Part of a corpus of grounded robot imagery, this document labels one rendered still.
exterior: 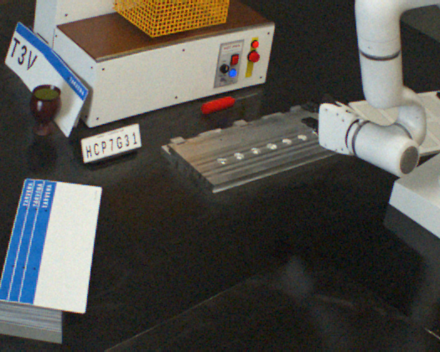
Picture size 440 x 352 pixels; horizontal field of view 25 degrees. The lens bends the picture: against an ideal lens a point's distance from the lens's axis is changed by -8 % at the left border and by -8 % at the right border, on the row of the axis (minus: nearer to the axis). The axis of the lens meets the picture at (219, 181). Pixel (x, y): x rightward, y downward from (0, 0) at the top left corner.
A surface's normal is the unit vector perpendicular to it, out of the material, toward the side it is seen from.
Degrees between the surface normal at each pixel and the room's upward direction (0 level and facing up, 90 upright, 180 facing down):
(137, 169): 0
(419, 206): 90
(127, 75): 90
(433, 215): 90
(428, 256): 0
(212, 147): 0
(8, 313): 90
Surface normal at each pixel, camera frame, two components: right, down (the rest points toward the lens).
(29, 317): 0.00, 0.57
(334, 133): -0.80, 0.25
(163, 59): 0.59, 0.52
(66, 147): 0.14, -0.81
